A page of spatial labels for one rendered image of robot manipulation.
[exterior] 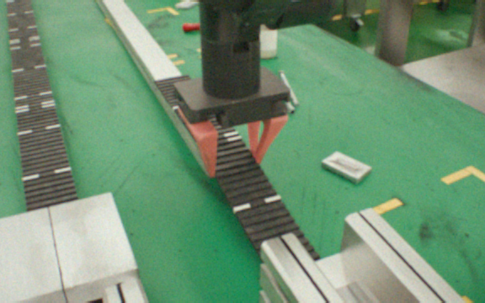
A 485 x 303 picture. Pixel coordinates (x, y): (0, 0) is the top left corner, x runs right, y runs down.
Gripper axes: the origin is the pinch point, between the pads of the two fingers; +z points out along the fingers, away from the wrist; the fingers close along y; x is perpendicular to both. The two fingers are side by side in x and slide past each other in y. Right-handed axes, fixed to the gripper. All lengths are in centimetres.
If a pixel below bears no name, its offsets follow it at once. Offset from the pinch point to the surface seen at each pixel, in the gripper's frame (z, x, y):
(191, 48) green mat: 3.1, 40.6, 8.2
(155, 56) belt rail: 0.0, 32.2, -0.3
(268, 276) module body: -3.3, -19.2, -4.9
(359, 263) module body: -2.7, -20.4, 2.4
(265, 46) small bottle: 0.8, 30.7, 18.2
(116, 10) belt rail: 0, 59, -1
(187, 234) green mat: 2.9, -5.8, -7.3
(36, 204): -0.7, 0.0, -20.6
